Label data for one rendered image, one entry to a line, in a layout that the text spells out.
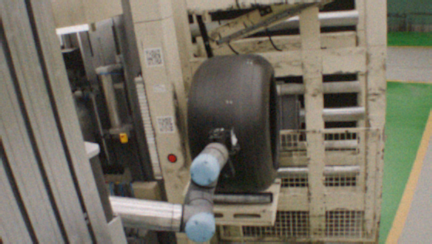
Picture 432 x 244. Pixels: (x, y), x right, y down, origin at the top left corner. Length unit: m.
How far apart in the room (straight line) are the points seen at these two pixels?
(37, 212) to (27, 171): 0.06
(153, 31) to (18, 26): 1.08
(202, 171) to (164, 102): 0.64
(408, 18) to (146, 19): 9.38
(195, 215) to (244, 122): 0.49
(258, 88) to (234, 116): 0.14
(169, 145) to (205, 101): 0.36
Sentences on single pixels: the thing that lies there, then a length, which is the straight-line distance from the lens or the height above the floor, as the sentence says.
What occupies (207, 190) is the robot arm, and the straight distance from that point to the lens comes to 1.12.
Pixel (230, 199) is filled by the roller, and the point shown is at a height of 0.90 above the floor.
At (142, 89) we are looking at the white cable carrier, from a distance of 1.68.
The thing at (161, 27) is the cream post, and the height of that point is 1.62.
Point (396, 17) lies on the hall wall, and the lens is 10.65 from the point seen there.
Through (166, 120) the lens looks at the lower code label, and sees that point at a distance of 1.68.
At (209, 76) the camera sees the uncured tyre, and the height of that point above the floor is 1.43.
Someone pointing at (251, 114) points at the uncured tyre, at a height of 1.31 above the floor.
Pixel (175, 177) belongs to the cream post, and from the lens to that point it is 1.79.
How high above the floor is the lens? 1.79
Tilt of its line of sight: 21 degrees down
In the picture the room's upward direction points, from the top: 8 degrees counter-clockwise
